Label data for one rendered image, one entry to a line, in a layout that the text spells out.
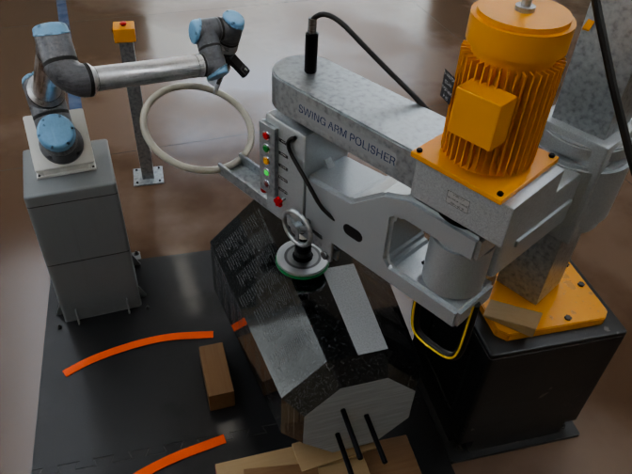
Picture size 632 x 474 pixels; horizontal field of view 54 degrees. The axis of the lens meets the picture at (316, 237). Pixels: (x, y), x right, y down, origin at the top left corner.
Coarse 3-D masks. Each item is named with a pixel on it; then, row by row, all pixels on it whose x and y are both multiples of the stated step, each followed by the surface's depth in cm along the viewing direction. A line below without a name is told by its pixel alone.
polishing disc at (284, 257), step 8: (280, 248) 255; (288, 248) 255; (312, 248) 256; (280, 256) 252; (288, 256) 252; (320, 256) 253; (280, 264) 248; (288, 264) 248; (296, 264) 249; (304, 264) 249; (312, 264) 249; (320, 264) 249; (288, 272) 246; (296, 272) 245; (304, 272) 246; (312, 272) 246; (320, 272) 247
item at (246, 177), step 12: (240, 156) 262; (228, 168) 254; (240, 168) 261; (252, 168) 260; (228, 180) 256; (240, 180) 249; (252, 180) 256; (252, 192) 246; (264, 204) 244; (312, 240) 231; (324, 252) 223; (336, 252) 223
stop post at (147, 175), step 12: (132, 24) 360; (120, 36) 357; (132, 36) 358; (120, 48) 363; (132, 48) 365; (132, 60) 370; (132, 96) 385; (132, 108) 390; (144, 144) 409; (144, 156) 415; (144, 168) 421; (156, 168) 436; (144, 180) 426; (156, 180) 426
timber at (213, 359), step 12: (204, 348) 306; (216, 348) 306; (204, 360) 300; (216, 360) 300; (204, 372) 295; (216, 372) 295; (228, 372) 295; (216, 384) 290; (228, 384) 291; (216, 396) 287; (228, 396) 289; (216, 408) 293
